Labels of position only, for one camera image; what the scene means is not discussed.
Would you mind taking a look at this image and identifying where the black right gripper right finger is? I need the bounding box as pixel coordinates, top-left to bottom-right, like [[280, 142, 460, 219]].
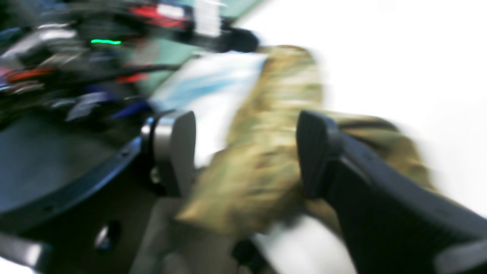
[[296, 110, 487, 274]]

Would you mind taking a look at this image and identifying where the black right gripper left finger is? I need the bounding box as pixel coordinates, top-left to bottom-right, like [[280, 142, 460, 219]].
[[1, 110, 196, 274]]

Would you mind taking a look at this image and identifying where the camouflage t-shirt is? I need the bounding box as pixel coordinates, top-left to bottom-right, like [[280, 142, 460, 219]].
[[176, 45, 439, 237]]

